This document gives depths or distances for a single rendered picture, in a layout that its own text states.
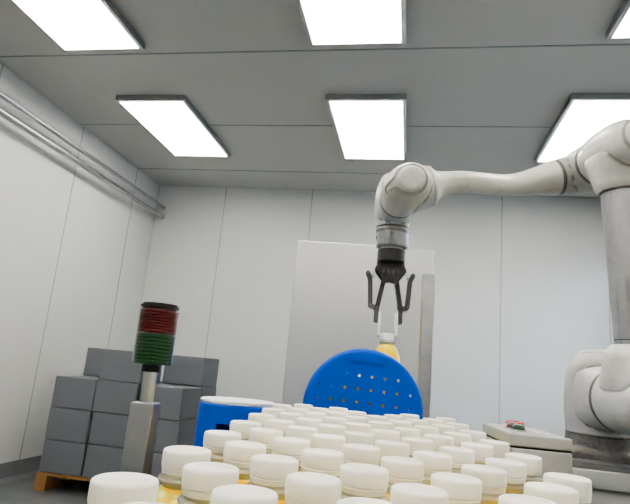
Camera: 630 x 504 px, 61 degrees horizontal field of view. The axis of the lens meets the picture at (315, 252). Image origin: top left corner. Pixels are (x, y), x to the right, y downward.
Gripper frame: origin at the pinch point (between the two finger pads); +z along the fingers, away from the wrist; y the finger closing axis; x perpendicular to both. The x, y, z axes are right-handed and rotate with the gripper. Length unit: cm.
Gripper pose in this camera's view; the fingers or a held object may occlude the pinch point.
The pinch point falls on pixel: (387, 324)
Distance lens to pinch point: 144.1
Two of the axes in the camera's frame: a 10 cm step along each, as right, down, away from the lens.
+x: -0.7, -2.2, -9.7
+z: -0.8, 9.7, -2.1
